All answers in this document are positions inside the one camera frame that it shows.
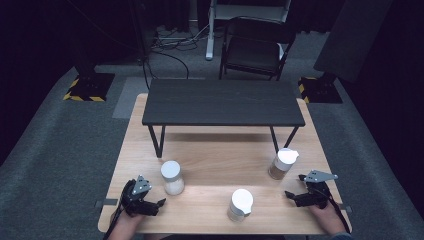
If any black stand with striped base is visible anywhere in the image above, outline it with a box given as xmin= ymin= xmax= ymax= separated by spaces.
xmin=298 ymin=72 xmax=344 ymax=104
xmin=62 ymin=33 xmax=116 ymax=103

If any person's right hand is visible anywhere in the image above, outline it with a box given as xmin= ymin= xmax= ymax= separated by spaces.
xmin=308 ymin=202 xmax=348 ymax=236

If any bundle of floor cables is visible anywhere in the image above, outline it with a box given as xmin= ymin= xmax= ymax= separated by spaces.
xmin=151 ymin=24 xmax=211 ymax=52

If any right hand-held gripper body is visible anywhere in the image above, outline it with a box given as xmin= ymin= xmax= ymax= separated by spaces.
xmin=303 ymin=169 xmax=339 ymax=210

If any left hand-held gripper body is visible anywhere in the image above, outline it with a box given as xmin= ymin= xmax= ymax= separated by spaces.
xmin=119 ymin=174 xmax=160 ymax=217

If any white desk frame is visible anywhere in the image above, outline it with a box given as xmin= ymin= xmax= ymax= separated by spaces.
xmin=205 ymin=0 xmax=292 ymax=61

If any spout-lid jar of brown spice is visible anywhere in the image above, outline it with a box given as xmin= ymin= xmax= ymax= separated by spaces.
xmin=268 ymin=147 xmax=300 ymax=181

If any black floor cable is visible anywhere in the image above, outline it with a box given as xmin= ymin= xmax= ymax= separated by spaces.
xmin=142 ymin=49 xmax=190 ymax=91

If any right hand-held gripper cable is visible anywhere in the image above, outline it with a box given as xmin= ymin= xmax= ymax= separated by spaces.
xmin=328 ymin=191 xmax=352 ymax=234

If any hand-held gripper cable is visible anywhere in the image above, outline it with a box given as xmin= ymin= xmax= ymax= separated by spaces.
xmin=103 ymin=199 xmax=126 ymax=240
xmin=328 ymin=191 xmax=352 ymax=234

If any grey panel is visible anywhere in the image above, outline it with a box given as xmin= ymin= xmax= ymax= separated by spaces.
xmin=313 ymin=0 xmax=394 ymax=84

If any spout-lid jar of tan spice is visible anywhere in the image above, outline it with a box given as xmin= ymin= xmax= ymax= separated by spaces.
xmin=227 ymin=188 xmax=254 ymax=223

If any black raised shelf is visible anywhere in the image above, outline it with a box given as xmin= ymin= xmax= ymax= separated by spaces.
xmin=141 ymin=78 xmax=306 ymax=159

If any left hand-held gripper cable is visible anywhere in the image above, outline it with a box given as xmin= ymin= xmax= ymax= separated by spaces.
xmin=103 ymin=199 xmax=126 ymax=240

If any person's left hand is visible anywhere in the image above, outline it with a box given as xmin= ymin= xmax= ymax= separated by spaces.
xmin=112 ymin=209 xmax=145 ymax=235

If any round-lid jar of white salt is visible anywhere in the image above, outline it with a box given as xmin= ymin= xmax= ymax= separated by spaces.
xmin=160 ymin=160 xmax=185 ymax=196

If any black folding chair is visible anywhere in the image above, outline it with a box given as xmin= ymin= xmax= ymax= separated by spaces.
xmin=218 ymin=15 xmax=297 ymax=82

